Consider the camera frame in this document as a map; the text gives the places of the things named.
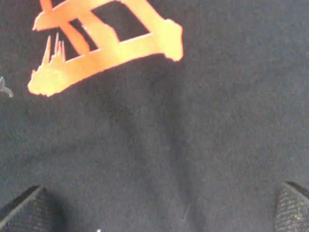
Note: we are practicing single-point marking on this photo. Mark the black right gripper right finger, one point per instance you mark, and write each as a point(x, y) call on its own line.
point(292, 208)

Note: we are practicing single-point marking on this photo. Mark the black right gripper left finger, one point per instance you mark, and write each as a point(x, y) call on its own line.
point(31, 211)

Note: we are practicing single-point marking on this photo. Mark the black printed t-shirt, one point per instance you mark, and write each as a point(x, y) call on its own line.
point(199, 145)

